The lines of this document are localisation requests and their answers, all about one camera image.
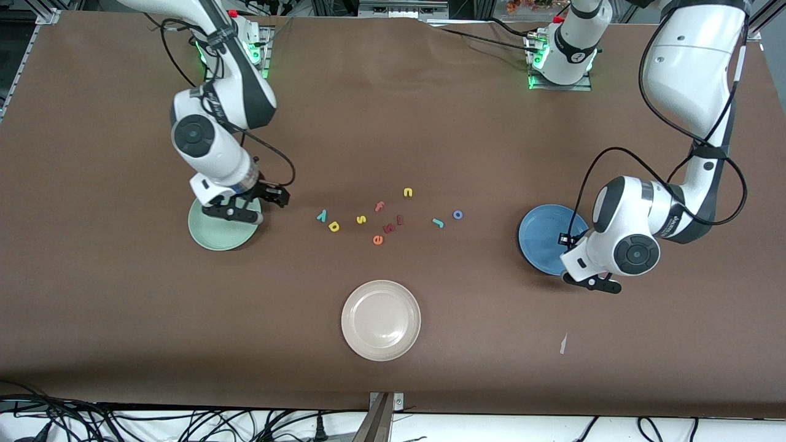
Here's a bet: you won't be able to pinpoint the blue plate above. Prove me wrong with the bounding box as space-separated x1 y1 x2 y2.
518 204 590 276

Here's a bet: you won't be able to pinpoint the light green plate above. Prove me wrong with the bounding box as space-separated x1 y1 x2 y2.
188 196 262 252

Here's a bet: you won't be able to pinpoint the beige plate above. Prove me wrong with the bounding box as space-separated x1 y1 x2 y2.
341 280 422 362

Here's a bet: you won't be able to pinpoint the brown table cover sheet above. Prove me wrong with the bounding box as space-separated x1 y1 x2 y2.
0 9 786 421

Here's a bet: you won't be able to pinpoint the grey power strip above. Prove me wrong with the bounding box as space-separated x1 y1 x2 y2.
359 0 449 19

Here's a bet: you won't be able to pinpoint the orange artificial flowers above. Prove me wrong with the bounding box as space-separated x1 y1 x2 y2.
507 0 569 14

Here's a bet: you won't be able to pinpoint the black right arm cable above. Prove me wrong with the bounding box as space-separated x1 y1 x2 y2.
160 17 297 188

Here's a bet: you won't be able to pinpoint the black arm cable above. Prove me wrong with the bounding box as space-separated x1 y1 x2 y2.
160 17 297 188
576 25 750 240

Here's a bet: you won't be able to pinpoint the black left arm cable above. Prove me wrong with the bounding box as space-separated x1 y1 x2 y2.
576 25 750 240

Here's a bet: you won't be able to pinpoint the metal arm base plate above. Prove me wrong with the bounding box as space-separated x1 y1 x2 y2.
203 28 272 84
527 34 594 91

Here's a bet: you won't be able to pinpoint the black base cable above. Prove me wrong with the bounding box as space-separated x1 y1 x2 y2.
430 26 536 55
485 17 534 39

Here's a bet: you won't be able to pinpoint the aluminium post bracket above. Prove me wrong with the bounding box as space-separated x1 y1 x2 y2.
368 392 405 413

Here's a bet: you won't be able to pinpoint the aluminium camera post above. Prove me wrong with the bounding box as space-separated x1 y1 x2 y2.
353 393 394 442

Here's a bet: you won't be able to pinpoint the aluminium frame rail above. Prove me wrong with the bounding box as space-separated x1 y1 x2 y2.
0 7 61 123
748 0 774 41

